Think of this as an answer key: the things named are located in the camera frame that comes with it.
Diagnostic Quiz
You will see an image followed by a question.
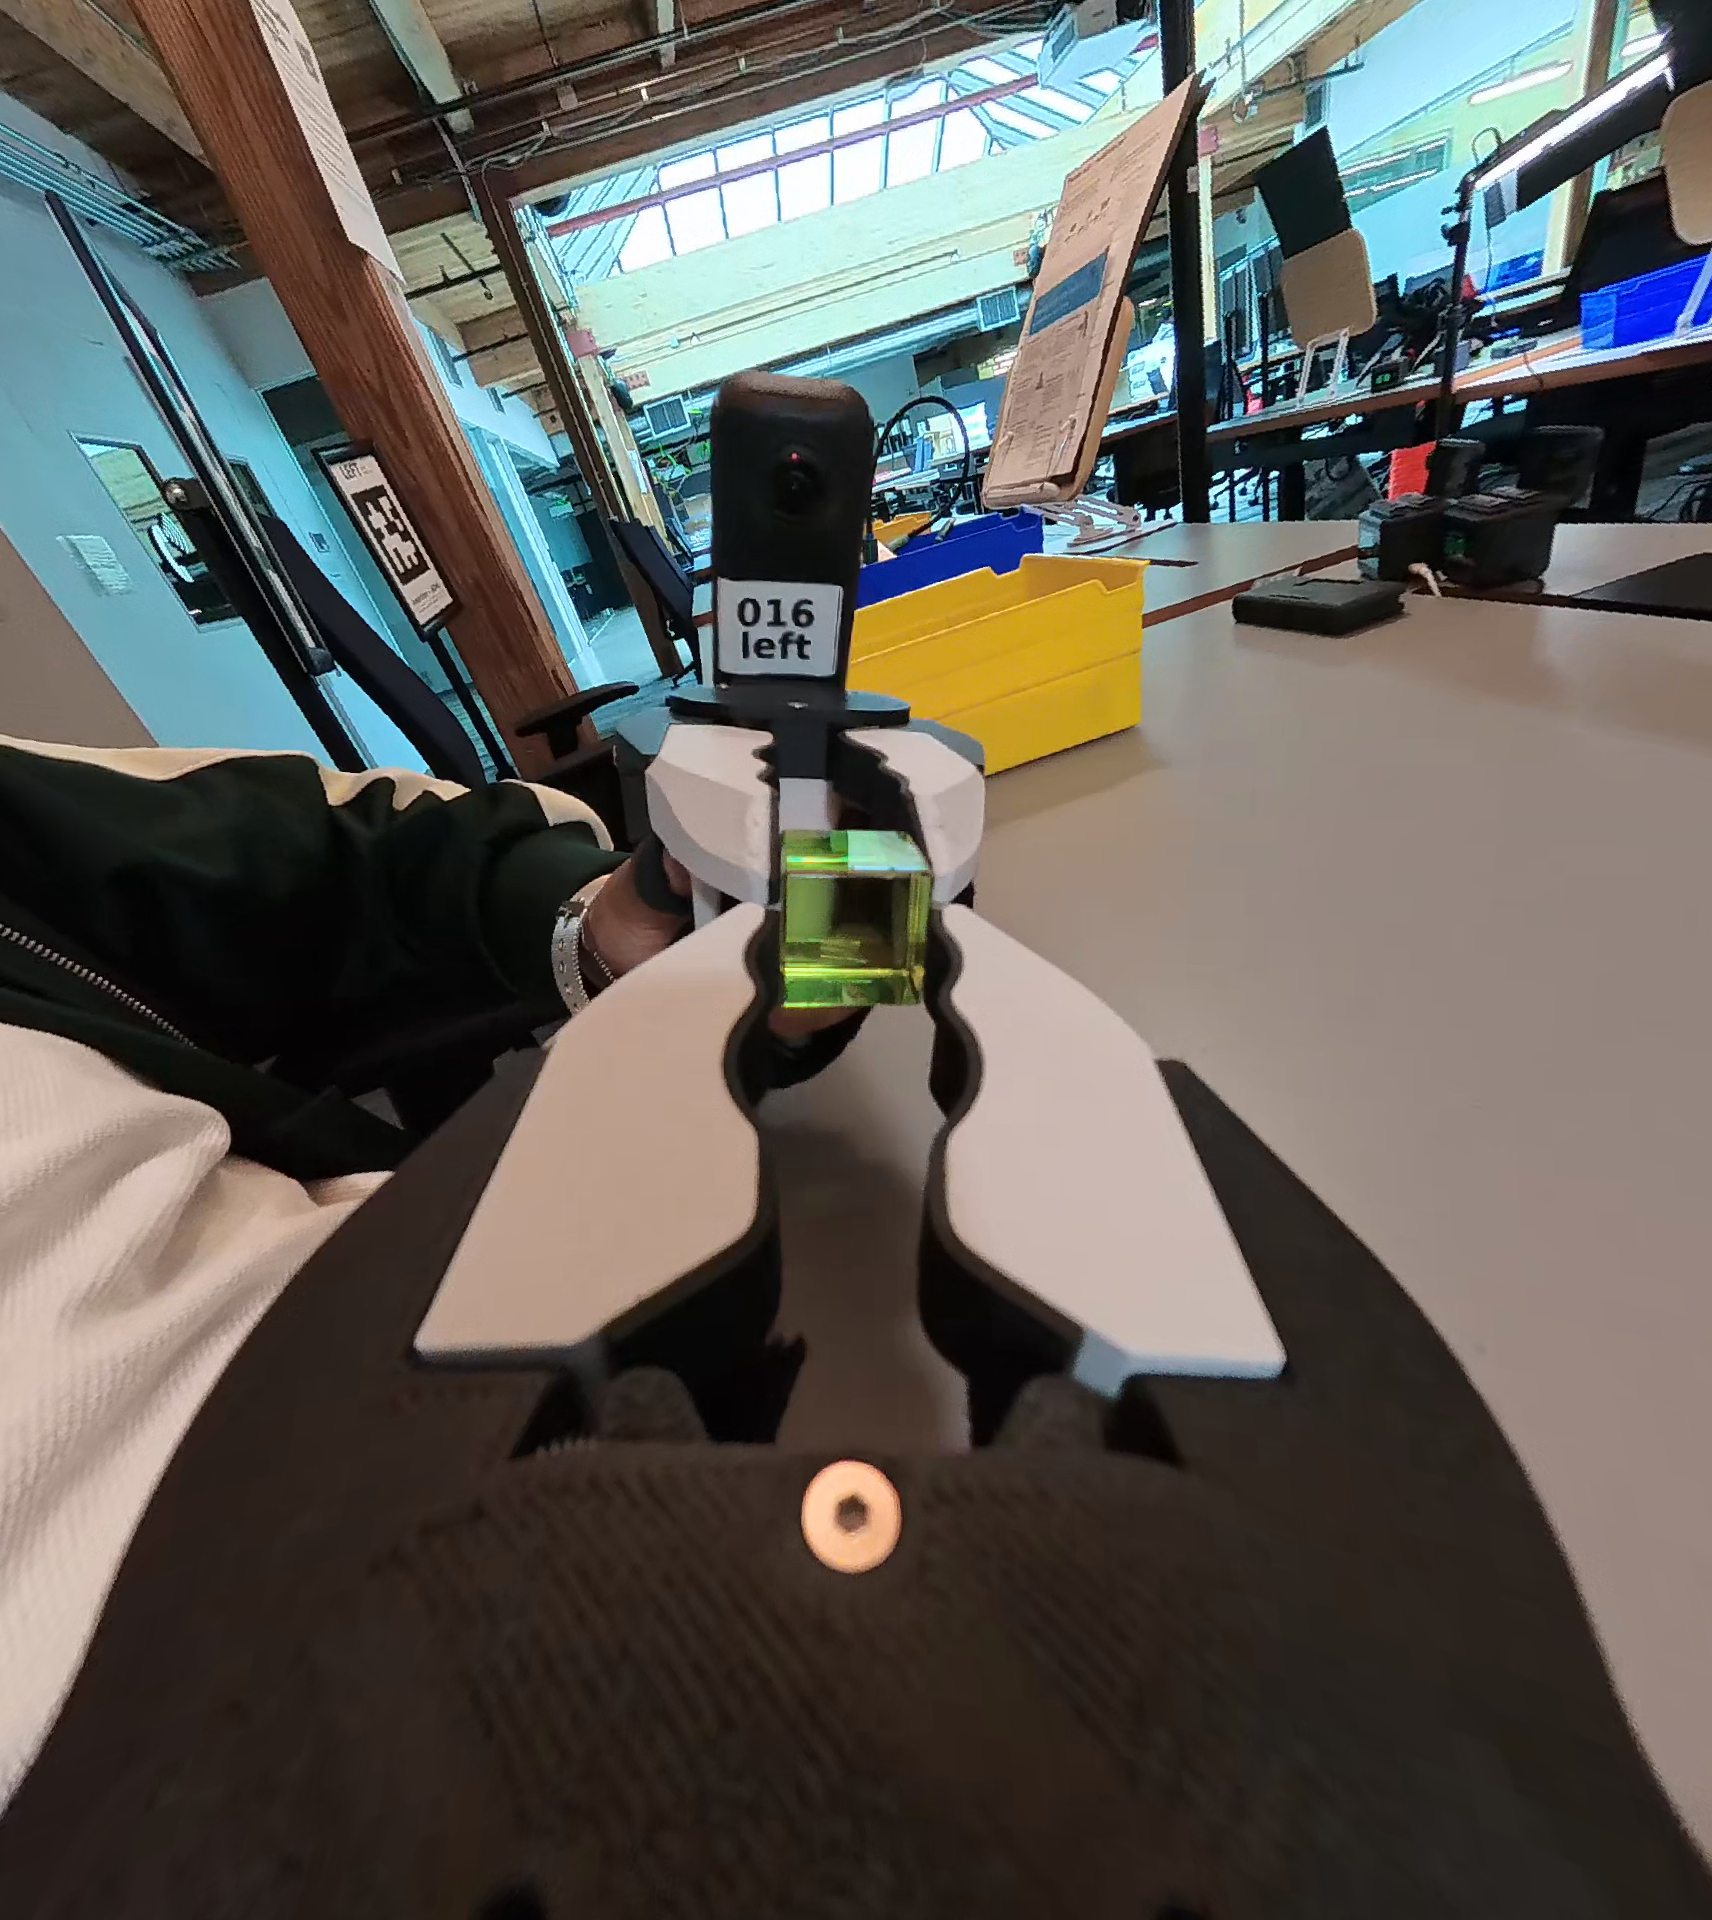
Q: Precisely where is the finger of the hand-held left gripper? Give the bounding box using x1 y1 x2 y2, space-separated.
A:
828 732 988 913
646 718 829 919

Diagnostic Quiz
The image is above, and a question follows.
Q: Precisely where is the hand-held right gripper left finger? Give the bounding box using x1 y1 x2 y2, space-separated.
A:
413 901 770 1371

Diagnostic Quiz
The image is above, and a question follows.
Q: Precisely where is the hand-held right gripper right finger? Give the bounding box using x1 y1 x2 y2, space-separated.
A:
921 905 1292 1384

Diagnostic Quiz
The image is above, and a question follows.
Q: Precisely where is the green transparent cube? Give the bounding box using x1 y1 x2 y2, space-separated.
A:
777 827 937 1011

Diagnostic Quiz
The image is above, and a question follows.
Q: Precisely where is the yellow plastic bin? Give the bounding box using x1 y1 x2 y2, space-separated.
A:
848 553 1150 778

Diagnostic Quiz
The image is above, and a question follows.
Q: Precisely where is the person's left forearm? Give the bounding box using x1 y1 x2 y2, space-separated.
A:
0 698 622 1189

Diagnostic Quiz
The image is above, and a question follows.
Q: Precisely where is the grey desk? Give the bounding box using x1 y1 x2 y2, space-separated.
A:
759 517 1712 1920

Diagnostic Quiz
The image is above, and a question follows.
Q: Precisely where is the black desk mat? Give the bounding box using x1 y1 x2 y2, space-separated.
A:
1575 552 1712 631

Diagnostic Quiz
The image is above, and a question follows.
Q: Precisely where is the desk lamp light bar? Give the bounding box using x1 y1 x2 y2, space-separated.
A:
1469 41 1686 215

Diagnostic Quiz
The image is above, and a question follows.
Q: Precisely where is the person's left hand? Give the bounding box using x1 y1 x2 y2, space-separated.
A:
592 849 734 989

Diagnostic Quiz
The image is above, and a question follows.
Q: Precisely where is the blue plastic bin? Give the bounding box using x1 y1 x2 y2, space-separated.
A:
856 507 1048 609

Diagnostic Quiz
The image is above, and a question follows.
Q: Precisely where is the black office chair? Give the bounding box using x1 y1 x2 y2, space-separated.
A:
514 514 701 787

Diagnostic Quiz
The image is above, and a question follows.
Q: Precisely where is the cardboard sheet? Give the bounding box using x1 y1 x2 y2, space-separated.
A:
980 72 1205 509

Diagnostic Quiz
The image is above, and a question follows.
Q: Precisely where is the framed marker sign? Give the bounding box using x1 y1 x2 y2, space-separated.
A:
321 439 467 635

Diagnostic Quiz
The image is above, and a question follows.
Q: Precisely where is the flat black device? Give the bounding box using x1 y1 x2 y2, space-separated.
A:
1230 577 1407 635

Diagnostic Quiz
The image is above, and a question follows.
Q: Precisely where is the black pole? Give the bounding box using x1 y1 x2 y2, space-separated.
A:
1160 0 1214 527

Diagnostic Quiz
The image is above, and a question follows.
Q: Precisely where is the black charger dock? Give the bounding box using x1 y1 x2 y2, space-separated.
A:
1441 425 1608 590
1356 439 1485 584

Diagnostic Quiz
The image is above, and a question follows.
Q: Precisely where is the person's torso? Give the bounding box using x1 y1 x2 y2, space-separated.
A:
0 840 416 1920

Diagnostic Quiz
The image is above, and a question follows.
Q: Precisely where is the paper notice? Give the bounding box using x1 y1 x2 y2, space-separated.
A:
246 0 411 288

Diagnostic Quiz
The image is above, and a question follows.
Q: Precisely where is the large blue storage bin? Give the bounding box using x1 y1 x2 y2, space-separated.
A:
1578 244 1712 352

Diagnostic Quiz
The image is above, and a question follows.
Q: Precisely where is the silver wrist bracelet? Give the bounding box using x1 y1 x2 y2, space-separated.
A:
551 875 621 1019

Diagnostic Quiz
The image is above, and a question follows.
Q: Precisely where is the wooden post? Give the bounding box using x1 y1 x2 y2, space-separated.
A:
118 0 592 758

